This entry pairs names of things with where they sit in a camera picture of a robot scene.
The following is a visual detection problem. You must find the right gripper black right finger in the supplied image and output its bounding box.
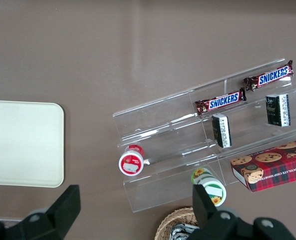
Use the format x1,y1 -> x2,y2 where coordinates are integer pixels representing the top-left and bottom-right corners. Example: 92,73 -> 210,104
184,184 -> 296,240

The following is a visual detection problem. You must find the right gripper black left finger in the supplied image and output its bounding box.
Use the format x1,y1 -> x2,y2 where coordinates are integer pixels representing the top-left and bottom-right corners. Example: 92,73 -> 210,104
0,184 -> 82,240

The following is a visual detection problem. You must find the woven wicker basket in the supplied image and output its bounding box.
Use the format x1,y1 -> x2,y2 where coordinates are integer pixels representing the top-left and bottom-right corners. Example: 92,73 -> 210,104
154,206 -> 201,240

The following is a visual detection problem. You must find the cream plastic tray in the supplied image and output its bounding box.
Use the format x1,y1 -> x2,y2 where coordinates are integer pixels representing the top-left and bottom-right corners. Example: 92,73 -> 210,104
0,99 -> 65,189

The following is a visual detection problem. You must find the silver foil snack packet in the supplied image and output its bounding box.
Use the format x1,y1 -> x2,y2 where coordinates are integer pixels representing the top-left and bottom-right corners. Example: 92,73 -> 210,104
171,223 -> 200,240

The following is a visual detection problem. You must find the green sunflower yogurt cup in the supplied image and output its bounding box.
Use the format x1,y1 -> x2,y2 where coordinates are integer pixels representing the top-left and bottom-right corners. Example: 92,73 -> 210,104
190,167 -> 227,208

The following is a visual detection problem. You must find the red plaid cookie box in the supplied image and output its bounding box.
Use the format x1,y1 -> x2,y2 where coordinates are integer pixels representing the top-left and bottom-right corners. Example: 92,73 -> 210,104
230,137 -> 296,193

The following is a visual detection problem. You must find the red lidded yogurt cup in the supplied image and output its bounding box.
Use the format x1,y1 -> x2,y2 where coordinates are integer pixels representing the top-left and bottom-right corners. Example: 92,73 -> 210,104
118,144 -> 146,177

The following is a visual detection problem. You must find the small black chocolate box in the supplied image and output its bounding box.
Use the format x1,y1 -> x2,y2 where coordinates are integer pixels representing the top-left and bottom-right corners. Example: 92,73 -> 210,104
211,113 -> 233,149
265,93 -> 292,128

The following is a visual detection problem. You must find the clear acrylic tiered display stand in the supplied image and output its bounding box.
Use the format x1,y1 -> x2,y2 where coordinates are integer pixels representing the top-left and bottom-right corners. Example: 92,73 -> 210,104
112,57 -> 296,214

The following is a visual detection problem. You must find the Snickers chocolate bar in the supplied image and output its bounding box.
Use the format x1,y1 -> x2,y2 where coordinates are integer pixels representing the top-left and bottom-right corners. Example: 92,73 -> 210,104
243,59 -> 295,92
194,87 -> 247,118

